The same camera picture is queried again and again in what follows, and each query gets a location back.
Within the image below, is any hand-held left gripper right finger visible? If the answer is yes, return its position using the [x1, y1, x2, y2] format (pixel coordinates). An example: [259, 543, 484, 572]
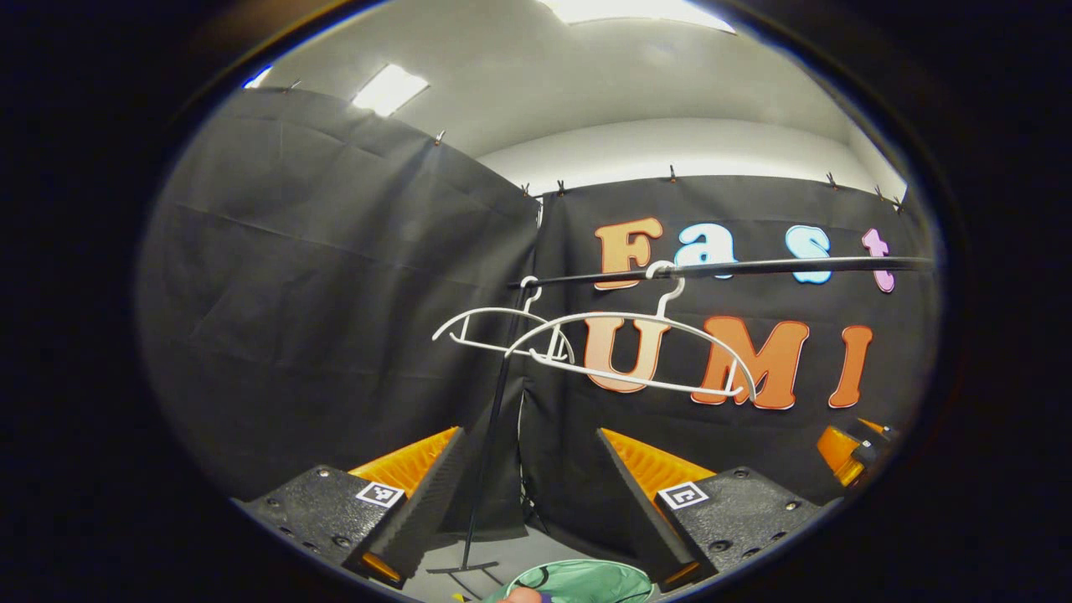
[595, 427, 844, 591]

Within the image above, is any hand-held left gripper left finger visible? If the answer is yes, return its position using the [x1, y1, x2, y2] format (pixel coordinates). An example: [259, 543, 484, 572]
[233, 425, 467, 590]

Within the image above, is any green laundry hamper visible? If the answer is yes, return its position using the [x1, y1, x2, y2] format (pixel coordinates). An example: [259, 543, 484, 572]
[486, 559, 656, 603]

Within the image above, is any white plastic clothes hanger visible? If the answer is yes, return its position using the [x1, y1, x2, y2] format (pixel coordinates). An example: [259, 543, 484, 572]
[505, 261, 757, 401]
[433, 276, 576, 367]

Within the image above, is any black clothes rack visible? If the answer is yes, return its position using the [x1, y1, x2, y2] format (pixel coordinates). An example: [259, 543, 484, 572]
[425, 255, 936, 577]

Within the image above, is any black backdrop cloth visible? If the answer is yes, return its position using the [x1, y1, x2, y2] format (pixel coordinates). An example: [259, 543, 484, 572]
[518, 174, 939, 558]
[138, 86, 541, 537]

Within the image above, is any ceiling light panel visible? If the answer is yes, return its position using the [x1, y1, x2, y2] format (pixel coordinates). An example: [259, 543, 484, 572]
[352, 64, 430, 118]
[536, 0, 738, 34]

